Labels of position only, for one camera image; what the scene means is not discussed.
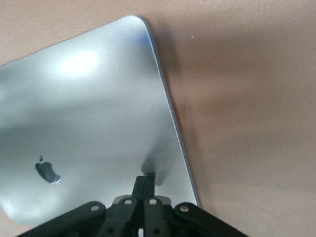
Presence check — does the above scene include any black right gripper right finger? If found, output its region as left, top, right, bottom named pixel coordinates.
left=144, top=173, right=247, bottom=237

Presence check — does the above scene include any silver grey laptop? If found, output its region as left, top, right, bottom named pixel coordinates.
left=0, top=14, right=202, bottom=227

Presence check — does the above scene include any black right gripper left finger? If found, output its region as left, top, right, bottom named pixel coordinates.
left=17, top=175, right=147, bottom=237

